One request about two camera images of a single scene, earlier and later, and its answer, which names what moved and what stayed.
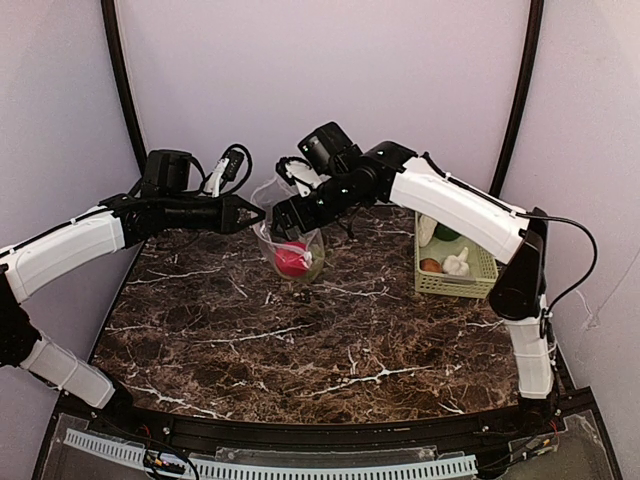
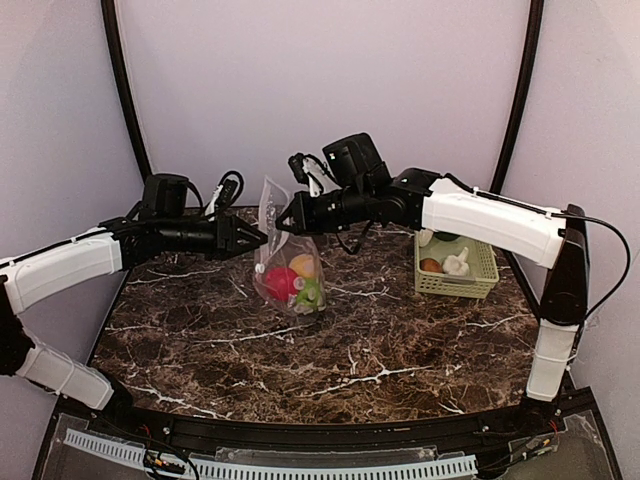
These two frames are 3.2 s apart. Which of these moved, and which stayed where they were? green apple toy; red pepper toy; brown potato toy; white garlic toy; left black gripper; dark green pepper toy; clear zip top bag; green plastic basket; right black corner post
Moved: red pepper toy; clear zip top bag; left black gripper; green apple toy
Stayed: green plastic basket; right black corner post; dark green pepper toy; brown potato toy; white garlic toy
